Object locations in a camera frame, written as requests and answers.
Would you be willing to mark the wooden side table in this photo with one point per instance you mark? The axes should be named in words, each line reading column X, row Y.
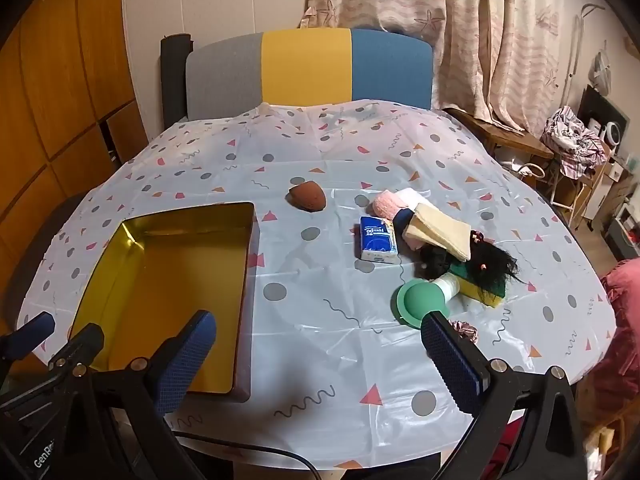
column 515, row 137

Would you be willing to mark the green and yellow sponge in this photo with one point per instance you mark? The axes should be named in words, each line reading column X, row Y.
column 482, row 297

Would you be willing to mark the black hair piece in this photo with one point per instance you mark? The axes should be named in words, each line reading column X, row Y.
column 495, row 260

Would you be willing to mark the grey yellow blue headboard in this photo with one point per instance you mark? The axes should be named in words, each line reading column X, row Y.
column 305, row 67

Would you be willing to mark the pink rolled towel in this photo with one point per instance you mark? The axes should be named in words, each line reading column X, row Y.
column 387, row 205

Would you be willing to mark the gold tin box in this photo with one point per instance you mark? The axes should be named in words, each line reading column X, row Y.
column 175, row 280

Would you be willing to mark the brown makeup sponge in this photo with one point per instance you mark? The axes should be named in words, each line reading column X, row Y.
column 306, row 197

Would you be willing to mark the black monitor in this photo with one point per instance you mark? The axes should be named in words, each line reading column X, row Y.
column 597, row 107

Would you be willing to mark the navy band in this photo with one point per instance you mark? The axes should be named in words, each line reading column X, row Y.
column 402, row 222

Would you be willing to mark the green and white bottle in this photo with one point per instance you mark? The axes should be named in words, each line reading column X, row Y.
column 415, row 305

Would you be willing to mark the white standing fan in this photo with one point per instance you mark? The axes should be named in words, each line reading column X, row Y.
column 600, row 70

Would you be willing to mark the pile of clothes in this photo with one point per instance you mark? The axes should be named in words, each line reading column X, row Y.
column 575, row 140

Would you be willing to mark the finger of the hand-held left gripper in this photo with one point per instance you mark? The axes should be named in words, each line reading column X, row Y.
column 31, row 332
column 82, row 342

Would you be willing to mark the pink scrunchie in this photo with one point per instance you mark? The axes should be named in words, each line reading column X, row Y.
column 462, row 330

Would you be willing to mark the pale yellow folded cloth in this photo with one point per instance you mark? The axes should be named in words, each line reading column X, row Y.
column 440, row 232

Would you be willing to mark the patterned plastic tablecloth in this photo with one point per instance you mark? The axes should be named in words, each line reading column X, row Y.
column 320, row 320

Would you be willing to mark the beige patterned curtain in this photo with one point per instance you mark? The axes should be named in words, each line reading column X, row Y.
column 450, row 20

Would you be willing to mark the pink cloth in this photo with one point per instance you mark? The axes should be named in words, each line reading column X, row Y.
column 625, row 305

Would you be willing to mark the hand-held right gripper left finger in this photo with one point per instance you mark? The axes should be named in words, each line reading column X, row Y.
column 182, row 360

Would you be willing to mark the blue tissue pack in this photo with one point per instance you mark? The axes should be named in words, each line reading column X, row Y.
column 377, row 237

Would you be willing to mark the orange wooden wardrobe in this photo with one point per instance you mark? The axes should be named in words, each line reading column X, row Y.
column 60, row 110

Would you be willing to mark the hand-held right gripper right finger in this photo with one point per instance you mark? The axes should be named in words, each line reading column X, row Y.
column 452, row 360

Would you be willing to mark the white folded cloth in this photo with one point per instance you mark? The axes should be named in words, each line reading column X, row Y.
column 412, row 195

